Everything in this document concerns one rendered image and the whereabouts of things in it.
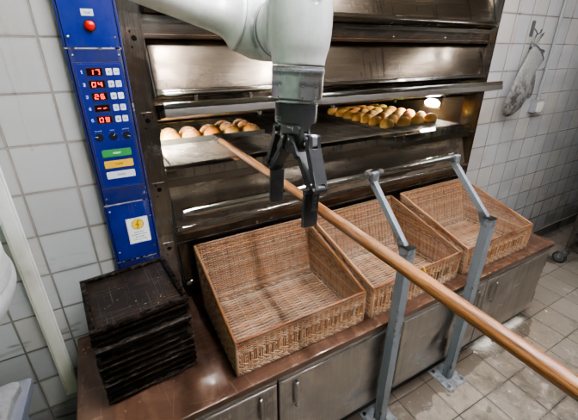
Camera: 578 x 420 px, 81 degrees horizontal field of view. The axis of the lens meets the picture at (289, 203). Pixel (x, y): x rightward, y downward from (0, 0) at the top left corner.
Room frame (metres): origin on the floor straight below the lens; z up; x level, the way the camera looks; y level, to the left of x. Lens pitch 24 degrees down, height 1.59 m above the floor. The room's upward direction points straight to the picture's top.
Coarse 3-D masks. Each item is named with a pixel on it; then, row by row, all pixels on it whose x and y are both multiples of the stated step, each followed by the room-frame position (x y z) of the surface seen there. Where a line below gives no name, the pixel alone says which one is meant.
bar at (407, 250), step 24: (384, 168) 1.26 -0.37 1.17; (408, 168) 1.31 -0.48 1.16; (456, 168) 1.44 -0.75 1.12; (264, 192) 1.02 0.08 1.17; (192, 216) 0.89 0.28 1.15; (480, 216) 1.31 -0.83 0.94; (480, 240) 1.27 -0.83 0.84; (480, 264) 1.26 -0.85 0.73; (408, 288) 1.04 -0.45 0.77; (456, 336) 1.27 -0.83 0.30; (384, 360) 1.04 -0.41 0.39; (456, 360) 1.27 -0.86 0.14; (384, 384) 1.02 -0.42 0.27; (456, 384) 1.23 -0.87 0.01; (384, 408) 1.03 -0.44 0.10
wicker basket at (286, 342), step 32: (288, 224) 1.43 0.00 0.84; (288, 256) 1.38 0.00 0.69; (320, 256) 1.34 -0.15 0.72; (224, 288) 1.21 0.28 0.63; (256, 288) 1.27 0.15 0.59; (288, 288) 1.28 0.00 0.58; (320, 288) 1.27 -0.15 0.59; (352, 288) 1.13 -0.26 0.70; (224, 320) 0.89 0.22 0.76; (256, 320) 1.07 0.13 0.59; (288, 320) 1.07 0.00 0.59; (320, 320) 0.97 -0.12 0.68; (352, 320) 1.05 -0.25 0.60; (256, 352) 0.85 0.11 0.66; (288, 352) 0.90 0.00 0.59
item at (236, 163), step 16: (432, 128) 1.98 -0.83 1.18; (448, 128) 1.99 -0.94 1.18; (464, 128) 2.07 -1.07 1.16; (336, 144) 1.62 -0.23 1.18; (352, 144) 1.65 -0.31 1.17; (368, 144) 1.70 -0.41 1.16; (384, 144) 1.75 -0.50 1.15; (208, 160) 1.35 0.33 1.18; (224, 160) 1.35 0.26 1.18; (240, 160) 1.36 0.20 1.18; (288, 160) 1.47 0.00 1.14; (176, 176) 1.23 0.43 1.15
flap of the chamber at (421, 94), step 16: (352, 96) 1.45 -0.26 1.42; (368, 96) 1.49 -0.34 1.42; (384, 96) 1.54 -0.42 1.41; (400, 96) 1.58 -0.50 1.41; (416, 96) 1.66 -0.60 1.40; (432, 96) 1.93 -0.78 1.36; (160, 112) 1.17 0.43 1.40; (176, 112) 1.11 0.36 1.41; (192, 112) 1.13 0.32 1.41; (208, 112) 1.16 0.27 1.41; (224, 112) 1.18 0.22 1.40; (240, 112) 1.28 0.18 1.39; (256, 112) 1.44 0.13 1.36
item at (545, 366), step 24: (264, 168) 1.17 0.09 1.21; (288, 192) 0.99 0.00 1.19; (336, 216) 0.78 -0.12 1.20; (360, 240) 0.68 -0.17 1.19; (408, 264) 0.57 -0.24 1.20; (432, 288) 0.50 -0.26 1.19; (456, 312) 0.45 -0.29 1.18; (480, 312) 0.43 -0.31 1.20; (504, 336) 0.39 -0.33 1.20; (528, 360) 0.35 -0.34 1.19; (552, 360) 0.34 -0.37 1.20; (576, 384) 0.31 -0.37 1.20
